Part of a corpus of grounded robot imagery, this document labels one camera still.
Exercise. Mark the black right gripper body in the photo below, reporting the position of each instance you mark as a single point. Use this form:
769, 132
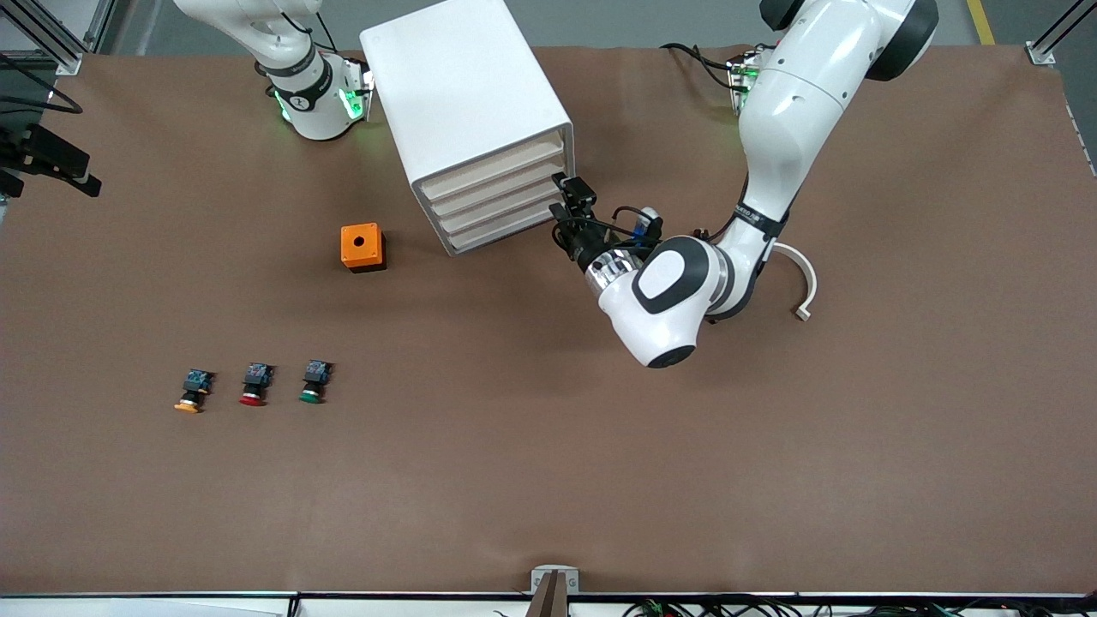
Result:
34, 152

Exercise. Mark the brown wooden stick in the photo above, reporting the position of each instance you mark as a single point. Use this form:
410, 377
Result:
553, 600

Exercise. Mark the yellow push button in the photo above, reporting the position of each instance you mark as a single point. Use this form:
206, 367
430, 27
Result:
190, 396

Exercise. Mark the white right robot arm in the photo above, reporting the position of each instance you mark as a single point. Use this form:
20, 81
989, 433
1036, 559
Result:
313, 111

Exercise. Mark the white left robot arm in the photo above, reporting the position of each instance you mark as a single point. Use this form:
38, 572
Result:
788, 111

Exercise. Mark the orange box with hole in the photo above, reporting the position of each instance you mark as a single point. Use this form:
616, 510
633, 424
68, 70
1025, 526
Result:
360, 244

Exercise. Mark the grey metal bracket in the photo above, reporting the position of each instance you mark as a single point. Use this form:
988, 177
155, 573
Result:
537, 581

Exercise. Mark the brown table mat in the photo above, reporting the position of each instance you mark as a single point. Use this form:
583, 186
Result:
548, 428

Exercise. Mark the white curved plastic arc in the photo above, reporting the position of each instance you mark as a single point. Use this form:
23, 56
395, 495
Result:
810, 283

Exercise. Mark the yellow floor tape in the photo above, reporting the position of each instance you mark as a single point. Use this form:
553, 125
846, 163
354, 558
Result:
981, 21

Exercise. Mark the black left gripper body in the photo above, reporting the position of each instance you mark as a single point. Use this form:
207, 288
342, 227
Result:
583, 242

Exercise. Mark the aluminium frame profile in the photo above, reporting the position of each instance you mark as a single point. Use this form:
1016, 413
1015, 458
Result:
68, 63
1041, 55

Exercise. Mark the green push button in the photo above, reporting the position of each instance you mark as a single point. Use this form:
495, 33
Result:
314, 384

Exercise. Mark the red push button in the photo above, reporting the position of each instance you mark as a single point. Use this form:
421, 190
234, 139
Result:
254, 387

